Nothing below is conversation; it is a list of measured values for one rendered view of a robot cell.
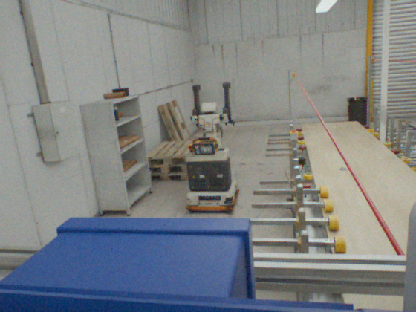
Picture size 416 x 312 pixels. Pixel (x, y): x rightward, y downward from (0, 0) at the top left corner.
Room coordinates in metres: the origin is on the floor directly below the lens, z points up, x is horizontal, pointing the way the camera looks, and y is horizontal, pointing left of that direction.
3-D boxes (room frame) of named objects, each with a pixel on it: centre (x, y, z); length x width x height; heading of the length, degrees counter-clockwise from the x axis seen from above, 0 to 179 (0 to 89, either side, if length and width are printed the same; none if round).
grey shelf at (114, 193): (4.93, 1.23, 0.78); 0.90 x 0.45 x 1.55; 167
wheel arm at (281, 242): (1.66, -0.40, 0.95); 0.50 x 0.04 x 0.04; 77
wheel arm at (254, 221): (1.90, -0.46, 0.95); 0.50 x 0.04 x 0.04; 77
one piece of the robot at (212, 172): (4.48, -0.03, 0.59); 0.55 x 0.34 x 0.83; 76
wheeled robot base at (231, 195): (4.57, -0.05, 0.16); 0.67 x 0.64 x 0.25; 166
